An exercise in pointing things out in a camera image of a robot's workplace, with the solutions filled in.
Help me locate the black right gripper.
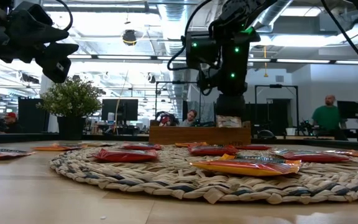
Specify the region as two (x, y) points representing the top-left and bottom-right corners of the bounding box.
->
(197, 29), (260, 118)

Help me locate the beige tea packet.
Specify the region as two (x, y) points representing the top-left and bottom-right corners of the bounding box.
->
(81, 141), (117, 147)
(215, 114), (243, 128)

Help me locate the red strawberry tea packet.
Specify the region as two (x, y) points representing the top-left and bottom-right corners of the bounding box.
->
(93, 147), (158, 163)
(187, 144), (239, 156)
(236, 144), (273, 151)
(270, 148), (352, 163)
(119, 142), (163, 151)

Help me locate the wooden compartment tea box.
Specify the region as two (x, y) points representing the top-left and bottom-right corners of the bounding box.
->
(149, 120), (252, 146)

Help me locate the person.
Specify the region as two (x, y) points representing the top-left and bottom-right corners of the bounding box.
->
(4, 111), (24, 134)
(178, 109), (198, 128)
(311, 95), (349, 141)

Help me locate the black round device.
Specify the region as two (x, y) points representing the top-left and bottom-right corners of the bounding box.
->
(255, 129), (276, 140)

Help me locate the green potted plant black pot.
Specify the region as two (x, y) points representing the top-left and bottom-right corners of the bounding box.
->
(36, 77), (103, 141)

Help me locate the black red backpack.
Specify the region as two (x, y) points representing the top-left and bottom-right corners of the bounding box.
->
(155, 111), (180, 127)

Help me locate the black partition panel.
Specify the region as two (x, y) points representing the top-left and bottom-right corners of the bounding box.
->
(17, 97), (50, 134)

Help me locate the black overhead light bar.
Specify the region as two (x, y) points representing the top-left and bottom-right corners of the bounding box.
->
(68, 54), (358, 65)

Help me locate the hanging black spotlight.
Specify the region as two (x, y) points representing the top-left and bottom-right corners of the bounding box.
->
(122, 29), (138, 47)

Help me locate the round woven straw placemat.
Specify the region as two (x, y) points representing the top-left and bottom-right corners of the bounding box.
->
(48, 144), (358, 205)

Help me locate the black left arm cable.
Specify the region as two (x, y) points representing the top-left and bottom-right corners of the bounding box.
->
(54, 0), (74, 34)

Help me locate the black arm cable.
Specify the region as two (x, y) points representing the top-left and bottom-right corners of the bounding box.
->
(54, 0), (74, 34)
(166, 0), (358, 78)

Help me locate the black metal rig frame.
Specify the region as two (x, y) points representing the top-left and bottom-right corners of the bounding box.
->
(155, 80), (202, 125)
(254, 84), (300, 136)

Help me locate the yellow hanging cord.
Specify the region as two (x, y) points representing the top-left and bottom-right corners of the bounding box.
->
(262, 45), (269, 78)

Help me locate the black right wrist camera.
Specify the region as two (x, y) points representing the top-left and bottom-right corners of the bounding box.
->
(185, 30), (221, 70)

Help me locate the black aluminium table frame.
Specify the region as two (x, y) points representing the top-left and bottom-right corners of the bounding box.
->
(0, 132), (358, 150)

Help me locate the silver ventilation duct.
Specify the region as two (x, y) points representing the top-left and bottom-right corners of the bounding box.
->
(253, 0), (293, 32)
(158, 0), (194, 57)

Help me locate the black wall monitor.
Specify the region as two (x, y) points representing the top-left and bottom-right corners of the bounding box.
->
(336, 100), (358, 119)

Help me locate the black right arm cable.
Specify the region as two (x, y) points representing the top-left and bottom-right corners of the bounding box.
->
(166, 0), (358, 78)

